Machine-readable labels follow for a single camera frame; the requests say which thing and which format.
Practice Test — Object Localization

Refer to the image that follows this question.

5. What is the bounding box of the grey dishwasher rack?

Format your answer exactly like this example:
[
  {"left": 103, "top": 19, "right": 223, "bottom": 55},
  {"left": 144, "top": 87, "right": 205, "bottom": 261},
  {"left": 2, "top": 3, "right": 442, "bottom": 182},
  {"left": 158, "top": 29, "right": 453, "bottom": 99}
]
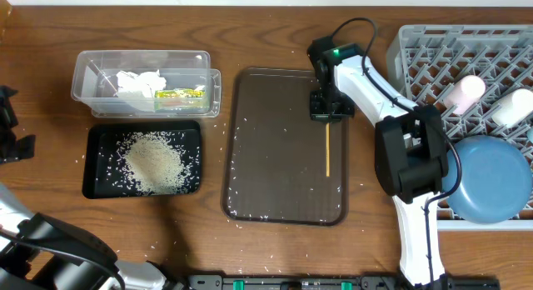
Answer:
[{"left": 385, "top": 24, "right": 533, "bottom": 232}]

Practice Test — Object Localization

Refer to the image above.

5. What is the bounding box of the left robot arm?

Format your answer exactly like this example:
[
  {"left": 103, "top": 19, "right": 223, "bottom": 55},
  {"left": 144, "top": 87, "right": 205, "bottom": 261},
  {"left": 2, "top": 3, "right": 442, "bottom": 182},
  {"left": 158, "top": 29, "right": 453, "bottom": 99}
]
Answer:
[{"left": 1, "top": 187, "right": 185, "bottom": 289}]

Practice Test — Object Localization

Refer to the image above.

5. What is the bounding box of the cream white cup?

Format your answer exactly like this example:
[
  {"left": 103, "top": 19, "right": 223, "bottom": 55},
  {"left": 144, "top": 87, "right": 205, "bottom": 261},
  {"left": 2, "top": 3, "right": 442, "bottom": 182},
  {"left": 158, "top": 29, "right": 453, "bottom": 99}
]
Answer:
[{"left": 492, "top": 88, "right": 532, "bottom": 128}]

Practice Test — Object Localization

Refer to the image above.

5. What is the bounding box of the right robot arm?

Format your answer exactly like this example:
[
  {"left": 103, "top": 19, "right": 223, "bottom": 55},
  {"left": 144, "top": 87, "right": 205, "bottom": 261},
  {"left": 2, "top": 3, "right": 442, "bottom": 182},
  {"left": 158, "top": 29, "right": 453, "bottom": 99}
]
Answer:
[{"left": 307, "top": 36, "right": 448, "bottom": 289}]

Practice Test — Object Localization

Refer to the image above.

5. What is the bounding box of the clear plastic bin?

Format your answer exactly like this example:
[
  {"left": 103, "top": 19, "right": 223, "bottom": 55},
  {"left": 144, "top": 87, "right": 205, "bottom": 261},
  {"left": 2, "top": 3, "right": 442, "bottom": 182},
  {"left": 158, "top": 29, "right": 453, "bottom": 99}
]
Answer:
[{"left": 71, "top": 50, "right": 222, "bottom": 118}]

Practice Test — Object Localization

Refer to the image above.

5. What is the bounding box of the dark brown serving tray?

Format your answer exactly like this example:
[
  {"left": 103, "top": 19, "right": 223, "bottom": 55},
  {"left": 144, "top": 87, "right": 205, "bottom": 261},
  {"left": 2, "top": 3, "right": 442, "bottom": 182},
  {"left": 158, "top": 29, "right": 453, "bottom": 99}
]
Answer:
[{"left": 222, "top": 68, "right": 348, "bottom": 226}]

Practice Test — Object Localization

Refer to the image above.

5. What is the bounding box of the wooden chopstick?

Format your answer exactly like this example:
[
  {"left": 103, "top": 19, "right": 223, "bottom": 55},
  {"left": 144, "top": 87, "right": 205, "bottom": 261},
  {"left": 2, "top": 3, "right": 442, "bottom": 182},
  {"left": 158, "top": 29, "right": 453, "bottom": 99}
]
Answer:
[{"left": 325, "top": 123, "right": 331, "bottom": 177}]

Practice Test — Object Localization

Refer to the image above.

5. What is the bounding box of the white green wrapper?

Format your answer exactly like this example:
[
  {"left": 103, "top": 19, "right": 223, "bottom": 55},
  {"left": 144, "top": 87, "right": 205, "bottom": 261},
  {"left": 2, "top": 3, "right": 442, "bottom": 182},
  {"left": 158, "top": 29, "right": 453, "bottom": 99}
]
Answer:
[{"left": 116, "top": 70, "right": 207, "bottom": 112}]

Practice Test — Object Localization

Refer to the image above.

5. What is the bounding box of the dark blue plate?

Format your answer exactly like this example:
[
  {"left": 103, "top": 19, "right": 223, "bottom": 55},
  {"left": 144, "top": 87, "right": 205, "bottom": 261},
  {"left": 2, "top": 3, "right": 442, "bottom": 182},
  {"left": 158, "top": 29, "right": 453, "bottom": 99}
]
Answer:
[{"left": 446, "top": 135, "right": 532, "bottom": 224}]

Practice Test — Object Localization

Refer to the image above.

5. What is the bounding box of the pink plastic cup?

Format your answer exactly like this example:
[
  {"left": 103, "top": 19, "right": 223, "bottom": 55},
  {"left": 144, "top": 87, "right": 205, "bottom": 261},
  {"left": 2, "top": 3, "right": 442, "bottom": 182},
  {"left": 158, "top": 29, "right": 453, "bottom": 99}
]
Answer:
[{"left": 443, "top": 75, "right": 486, "bottom": 115}]

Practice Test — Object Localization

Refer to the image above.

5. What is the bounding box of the pile of white rice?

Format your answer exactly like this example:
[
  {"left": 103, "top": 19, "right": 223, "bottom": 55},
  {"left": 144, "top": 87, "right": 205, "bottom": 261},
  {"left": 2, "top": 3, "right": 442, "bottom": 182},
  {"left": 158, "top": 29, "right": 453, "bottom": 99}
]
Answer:
[{"left": 94, "top": 130, "right": 201, "bottom": 198}]

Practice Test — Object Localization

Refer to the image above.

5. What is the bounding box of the black plastic bin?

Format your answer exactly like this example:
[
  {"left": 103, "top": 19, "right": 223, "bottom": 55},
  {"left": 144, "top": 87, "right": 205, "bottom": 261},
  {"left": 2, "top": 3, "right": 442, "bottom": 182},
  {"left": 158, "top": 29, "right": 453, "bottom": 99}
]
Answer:
[{"left": 82, "top": 120, "right": 202, "bottom": 199}]

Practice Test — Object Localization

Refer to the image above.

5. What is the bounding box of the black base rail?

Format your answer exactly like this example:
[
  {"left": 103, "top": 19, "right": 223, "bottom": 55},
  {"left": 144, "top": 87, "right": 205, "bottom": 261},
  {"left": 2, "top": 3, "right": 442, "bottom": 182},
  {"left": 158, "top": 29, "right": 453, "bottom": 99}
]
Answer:
[{"left": 184, "top": 275, "right": 501, "bottom": 290}]

